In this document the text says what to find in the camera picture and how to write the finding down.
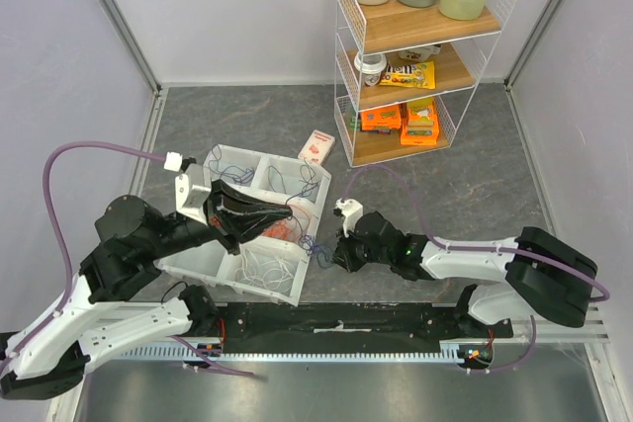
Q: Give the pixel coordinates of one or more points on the white compartment tray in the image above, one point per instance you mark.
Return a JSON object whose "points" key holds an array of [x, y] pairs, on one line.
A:
{"points": [[273, 265]]}

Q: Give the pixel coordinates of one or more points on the white paper cup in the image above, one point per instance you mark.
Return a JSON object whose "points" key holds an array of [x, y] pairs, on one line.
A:
{"points": [[371, 67]]}

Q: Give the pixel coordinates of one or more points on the white yoghurt cup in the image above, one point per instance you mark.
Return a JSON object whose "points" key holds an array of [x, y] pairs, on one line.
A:
{"points": [[419, 54]]}

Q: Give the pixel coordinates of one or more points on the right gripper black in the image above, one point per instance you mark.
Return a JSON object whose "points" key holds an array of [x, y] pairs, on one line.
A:
{"points": [[353, 251]]}

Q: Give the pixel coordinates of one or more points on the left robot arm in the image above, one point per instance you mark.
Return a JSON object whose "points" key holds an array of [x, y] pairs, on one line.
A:
{"points": [[70, 341]]}

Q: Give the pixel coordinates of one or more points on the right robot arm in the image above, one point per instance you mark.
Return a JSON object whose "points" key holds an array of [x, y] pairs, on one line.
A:
{"points": [[534, 273]]}

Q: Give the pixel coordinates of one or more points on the yellow candy bag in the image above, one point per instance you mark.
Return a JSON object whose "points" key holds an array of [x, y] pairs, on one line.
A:
{"points": [[418, 76]]}

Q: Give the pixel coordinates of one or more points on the orange box stack right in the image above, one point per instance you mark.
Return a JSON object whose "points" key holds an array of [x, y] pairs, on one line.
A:
{"points": [[420, 123]]}

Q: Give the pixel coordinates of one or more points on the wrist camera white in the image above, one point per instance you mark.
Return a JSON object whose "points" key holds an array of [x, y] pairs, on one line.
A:
{"points": [[192, 186], [350, 211]]}

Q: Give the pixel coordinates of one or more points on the white wire shelf rack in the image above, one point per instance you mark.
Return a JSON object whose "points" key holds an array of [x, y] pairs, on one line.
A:
{"points": [[466, 49]]}

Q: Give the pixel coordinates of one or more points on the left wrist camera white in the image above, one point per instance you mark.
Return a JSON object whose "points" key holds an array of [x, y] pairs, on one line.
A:
{"points": [[192, 186]]}

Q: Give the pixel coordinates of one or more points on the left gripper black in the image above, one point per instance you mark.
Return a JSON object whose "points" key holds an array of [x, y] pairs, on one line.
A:
{"points": [[242, 215]]}

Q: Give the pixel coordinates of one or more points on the small white pink box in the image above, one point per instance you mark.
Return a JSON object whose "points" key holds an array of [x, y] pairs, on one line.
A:
{"points": [[317, 147]]}

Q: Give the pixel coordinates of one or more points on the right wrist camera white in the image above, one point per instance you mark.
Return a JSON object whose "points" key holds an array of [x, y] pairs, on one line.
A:
{"points": [[350, 211]]}

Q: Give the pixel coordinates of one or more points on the orange box left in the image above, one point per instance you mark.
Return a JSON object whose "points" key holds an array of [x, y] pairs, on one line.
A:
{"points": [[388, 117]]}

